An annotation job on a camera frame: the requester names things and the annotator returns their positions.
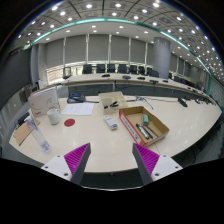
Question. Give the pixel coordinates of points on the white ceramic mug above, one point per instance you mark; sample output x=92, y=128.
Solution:
x=53, y=117

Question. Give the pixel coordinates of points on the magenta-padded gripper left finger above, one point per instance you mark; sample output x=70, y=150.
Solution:
x=77, y=156

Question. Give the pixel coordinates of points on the clear plastic water bottle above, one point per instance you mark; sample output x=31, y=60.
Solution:
x=36, y=133

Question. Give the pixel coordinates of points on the white printed paper sheet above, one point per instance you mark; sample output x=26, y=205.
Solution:
x=78, y=109

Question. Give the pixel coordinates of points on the round ceiling lights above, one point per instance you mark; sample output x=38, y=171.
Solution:
x=89, y=6

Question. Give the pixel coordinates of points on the flat round red coaster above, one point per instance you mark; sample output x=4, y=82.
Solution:
x=69, y=122

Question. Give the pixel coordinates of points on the old grey monitor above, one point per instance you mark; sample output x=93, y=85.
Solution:
x=25, y=94

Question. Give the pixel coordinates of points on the black desk telephone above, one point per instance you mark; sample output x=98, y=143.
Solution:
x=76, y=97

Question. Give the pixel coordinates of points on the black box-shaped device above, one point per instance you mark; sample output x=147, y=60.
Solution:
x=22, y=118

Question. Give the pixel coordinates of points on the white paper ream box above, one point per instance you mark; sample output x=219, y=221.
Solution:
x=41, y=100

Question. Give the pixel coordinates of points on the flat brown cardboard piece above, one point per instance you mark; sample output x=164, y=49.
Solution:
x=21, y=134

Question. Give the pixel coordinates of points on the small beige open box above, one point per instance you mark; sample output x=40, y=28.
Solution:
x=110, y=97

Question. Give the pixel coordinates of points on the black marker pen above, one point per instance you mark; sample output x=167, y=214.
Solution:
x=152, y=131
x=142, y=131

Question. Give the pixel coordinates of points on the small teal block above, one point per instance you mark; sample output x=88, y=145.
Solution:
x=145, y=119

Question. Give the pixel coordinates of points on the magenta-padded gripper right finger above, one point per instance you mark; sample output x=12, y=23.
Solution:
x=146, y=157

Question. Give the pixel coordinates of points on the white rectangular remote control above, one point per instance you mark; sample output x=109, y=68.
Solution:
x=110, y=122

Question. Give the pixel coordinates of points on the black desk microphone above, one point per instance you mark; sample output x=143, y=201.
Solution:
x=182, y=102

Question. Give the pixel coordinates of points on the cardboard box with red label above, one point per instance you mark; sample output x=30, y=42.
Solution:
x=133, y=117

